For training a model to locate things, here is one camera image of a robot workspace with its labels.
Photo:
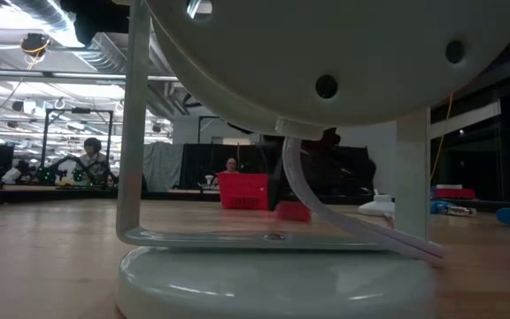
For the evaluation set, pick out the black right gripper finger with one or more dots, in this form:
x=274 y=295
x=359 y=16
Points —
x=275 y=190

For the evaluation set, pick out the red rectangular eraser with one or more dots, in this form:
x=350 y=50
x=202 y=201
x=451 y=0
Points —
x=293 y=212

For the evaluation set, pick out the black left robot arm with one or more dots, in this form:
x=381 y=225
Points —
x=95 y=17

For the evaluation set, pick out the red plastic basket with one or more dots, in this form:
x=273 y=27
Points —
x=244 y=190

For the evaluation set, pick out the person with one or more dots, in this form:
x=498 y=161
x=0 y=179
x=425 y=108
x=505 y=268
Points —
x=231 y=166
x=92 y=159

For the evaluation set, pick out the black curtain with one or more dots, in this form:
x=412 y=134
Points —
x=202 y=166

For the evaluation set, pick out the grey hanging cloth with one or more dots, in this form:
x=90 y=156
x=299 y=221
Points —
x=162 y=166

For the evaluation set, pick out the red background bin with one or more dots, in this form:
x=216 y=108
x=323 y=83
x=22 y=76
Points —
x=454 y=194

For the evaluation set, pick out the background robot rig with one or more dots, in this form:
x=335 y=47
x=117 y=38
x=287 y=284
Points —
x=60 y=175

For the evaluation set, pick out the black background frame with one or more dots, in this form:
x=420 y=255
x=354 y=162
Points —
x=47 y=133

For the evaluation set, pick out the black ceiling camera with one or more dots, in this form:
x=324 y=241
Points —
x=35 y=44

